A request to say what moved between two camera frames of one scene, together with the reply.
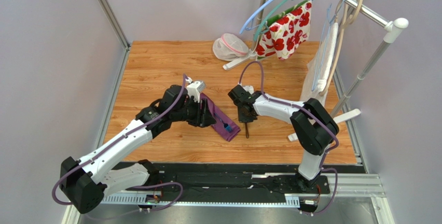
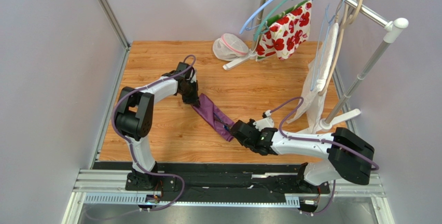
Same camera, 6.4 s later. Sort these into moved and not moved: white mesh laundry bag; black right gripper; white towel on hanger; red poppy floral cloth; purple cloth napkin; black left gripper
Moved: black left gripper; black right gripper
Not moved: purple cloth napkin; white towel on hanger; red poppy floral cloth; white mesh laundry bag
